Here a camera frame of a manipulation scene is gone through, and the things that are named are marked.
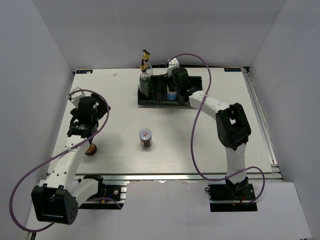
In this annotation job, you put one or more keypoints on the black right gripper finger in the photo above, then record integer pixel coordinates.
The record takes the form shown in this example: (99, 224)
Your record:
(163, 79)
(171, 87)

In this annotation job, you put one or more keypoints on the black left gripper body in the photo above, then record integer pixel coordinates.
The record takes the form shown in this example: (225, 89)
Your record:
(74, 112)

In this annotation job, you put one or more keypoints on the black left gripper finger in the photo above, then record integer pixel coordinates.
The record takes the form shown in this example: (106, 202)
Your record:
(102, 105)
(101, 112)

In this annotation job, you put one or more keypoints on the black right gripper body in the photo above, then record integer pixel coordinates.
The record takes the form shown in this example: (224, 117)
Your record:
(177, 89)

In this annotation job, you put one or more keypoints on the blue label spice jar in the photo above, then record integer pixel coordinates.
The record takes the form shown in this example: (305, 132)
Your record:
(171, 95)

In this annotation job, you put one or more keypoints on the glass bottle with brown sauce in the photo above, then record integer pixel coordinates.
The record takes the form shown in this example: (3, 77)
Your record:
(144, 80)

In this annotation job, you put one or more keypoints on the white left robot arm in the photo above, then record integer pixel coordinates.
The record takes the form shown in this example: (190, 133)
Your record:
(57, 200)

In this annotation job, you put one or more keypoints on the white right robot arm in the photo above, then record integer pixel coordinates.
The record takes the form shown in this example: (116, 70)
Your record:
(233, 128)

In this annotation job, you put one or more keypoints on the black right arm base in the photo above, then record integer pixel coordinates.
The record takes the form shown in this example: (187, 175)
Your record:
(222, 199)

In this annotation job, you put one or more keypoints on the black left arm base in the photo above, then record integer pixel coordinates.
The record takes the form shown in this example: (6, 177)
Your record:
(108, 196)

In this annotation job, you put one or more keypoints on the black three-compartment organizer tray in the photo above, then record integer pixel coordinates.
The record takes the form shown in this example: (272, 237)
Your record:
(158, 96)

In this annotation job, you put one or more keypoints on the blue logo sticker left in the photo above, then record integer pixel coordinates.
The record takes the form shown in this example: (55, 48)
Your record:
(84, 71)

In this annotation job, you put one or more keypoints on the blue logo sticker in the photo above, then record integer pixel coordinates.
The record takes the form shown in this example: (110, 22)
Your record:
(84, 71)
(231, 69)

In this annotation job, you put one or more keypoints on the small brown spice jar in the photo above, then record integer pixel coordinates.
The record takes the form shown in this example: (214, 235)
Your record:
(91, 150)

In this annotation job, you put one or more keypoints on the blue logo sticker right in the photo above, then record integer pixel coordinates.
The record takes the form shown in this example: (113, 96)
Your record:
(231, 69)

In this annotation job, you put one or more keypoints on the red lid dark spice jar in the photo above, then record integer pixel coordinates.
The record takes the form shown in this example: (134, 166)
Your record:
(145, 137)

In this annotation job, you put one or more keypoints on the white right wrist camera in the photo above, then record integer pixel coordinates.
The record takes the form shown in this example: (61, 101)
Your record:
(171, 65)

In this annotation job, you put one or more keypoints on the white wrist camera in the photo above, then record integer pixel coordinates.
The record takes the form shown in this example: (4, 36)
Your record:
(171, 65)
(75, 95)

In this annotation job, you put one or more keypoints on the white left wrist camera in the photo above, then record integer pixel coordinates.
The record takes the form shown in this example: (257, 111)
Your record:
(75, 95)

